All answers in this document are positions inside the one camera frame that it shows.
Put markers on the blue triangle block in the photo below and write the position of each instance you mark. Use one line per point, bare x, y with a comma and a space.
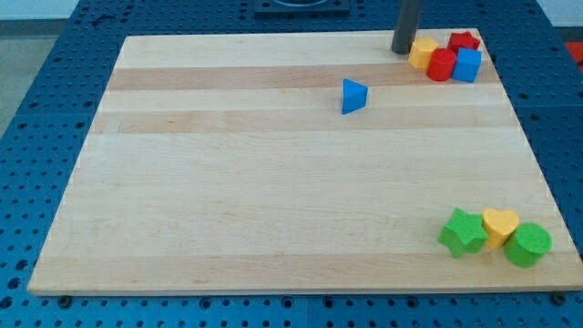
354, 96

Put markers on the wooden board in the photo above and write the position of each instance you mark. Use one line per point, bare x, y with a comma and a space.
223, 165

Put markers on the yellow hexagon block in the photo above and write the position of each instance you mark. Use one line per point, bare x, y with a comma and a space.
421, 51

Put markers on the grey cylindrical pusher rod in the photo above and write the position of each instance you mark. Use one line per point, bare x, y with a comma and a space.
406, 26

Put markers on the red cylinder block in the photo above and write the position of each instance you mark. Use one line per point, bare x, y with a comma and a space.
441, 65

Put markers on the green star block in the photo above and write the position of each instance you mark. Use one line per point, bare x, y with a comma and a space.
463, 233

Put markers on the blue cube block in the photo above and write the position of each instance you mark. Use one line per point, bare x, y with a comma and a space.
467, 65

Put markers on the red star block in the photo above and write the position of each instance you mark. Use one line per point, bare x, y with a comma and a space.
462, 40

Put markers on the yellow heart block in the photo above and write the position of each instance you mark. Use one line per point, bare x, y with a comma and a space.
499, 226

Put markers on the green cylinder block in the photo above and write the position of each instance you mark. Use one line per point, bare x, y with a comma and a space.
528, 244

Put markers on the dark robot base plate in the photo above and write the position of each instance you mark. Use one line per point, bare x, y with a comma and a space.
300, 7

